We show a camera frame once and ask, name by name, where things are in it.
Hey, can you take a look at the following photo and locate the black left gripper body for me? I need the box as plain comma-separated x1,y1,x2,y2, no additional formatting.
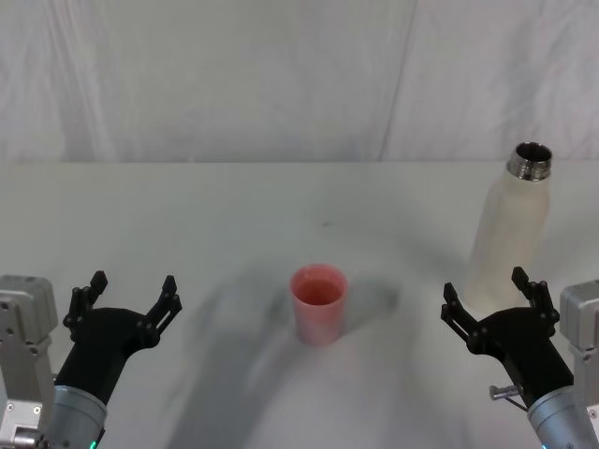
54,306,159,407

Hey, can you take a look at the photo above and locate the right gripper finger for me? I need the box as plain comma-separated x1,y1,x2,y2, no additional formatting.
439,282,489,353
510,266,562,331

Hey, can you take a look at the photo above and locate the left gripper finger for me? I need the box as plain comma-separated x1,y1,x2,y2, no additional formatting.
63,269,110,345
137,274,183,350

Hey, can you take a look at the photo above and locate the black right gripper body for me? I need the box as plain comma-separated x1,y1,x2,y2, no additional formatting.
475,306,576,409

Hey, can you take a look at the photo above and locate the cream vacuum bottle steel neck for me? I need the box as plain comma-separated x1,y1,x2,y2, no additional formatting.
464,141,555,315

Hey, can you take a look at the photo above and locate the white table cloth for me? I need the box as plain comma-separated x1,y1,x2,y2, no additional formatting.
0,161,599,449

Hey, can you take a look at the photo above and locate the pink plastic cup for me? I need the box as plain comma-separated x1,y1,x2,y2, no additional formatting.
289,264,350,348

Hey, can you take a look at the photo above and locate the white curtain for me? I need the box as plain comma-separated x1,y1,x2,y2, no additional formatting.
0,0,599,165

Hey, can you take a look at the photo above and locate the thin cable with silver plug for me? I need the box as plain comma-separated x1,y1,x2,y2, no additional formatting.
489,383,531,413

